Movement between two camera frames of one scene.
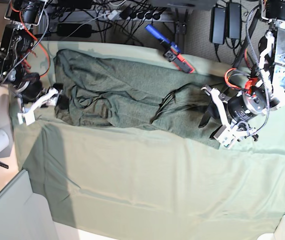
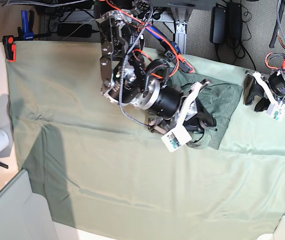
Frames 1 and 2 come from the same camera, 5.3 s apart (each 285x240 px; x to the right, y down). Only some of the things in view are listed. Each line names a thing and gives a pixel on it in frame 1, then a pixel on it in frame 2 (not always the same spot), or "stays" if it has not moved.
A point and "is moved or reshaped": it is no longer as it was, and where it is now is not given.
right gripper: [59, 99] to [197, 117]
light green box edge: [17, 213] stays
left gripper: [212, 112] to [253, 88]
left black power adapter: [233, 20] stays
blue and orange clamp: [173, 55] stays
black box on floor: [74, 30] stays
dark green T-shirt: [106, 91] is moved or reshaped
